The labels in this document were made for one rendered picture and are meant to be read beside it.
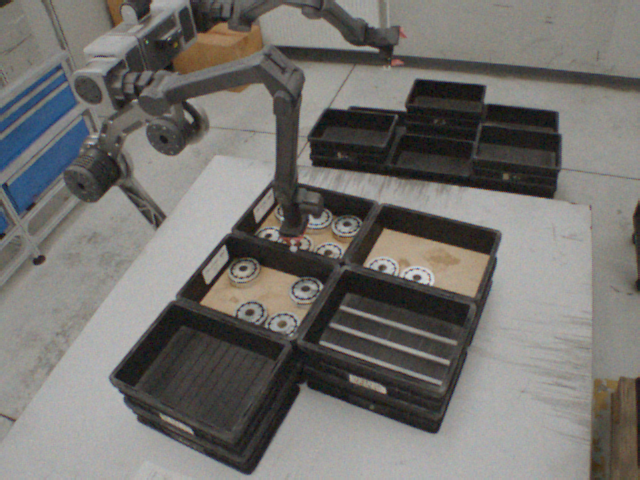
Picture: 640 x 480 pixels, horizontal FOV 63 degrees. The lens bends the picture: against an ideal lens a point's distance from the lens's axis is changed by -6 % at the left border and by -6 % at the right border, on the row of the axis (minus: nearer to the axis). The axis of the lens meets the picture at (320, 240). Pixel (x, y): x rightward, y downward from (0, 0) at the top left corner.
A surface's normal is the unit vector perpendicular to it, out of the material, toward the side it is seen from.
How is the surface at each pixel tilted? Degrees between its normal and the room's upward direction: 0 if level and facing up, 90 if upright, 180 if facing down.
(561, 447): 0
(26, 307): 0
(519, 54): 90
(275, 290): 0
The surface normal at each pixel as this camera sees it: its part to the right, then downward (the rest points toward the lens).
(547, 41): -0.32, 0.68
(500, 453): -0.09, -0.72
